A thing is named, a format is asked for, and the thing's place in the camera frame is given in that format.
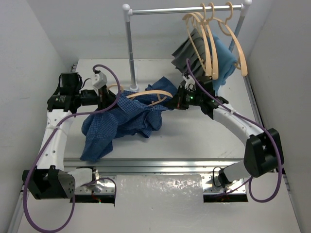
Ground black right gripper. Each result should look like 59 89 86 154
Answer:
166 85 204 110

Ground beige hanger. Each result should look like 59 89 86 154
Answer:
182 3 213 78
118 85 173 108
200 3 219 80
218 1 248 77

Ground blue plaid shirt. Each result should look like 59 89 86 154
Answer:
80 90 172 162

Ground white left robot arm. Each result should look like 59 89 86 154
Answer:
22 71 116 200

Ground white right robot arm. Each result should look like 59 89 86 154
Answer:
167 74 284 188

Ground grey hanging garment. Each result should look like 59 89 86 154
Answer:
171 29 206 79

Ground light blue hanging garment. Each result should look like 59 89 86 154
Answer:
212 33 237 94

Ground metal clothes rack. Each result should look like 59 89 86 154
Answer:
122 0 252 91

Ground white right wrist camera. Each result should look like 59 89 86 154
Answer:
181 73 195 90

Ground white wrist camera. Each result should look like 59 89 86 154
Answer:
181 73 195 90
91 72 107 89

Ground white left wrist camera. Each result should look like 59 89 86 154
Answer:
91 72 107 89

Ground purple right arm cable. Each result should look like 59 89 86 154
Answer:
186 58 284 202

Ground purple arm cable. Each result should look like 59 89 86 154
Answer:
23 64 122 233
186 58 284 202

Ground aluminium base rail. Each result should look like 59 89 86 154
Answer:
19 62 275 196

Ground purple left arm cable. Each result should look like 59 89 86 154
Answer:
23 64 122 233

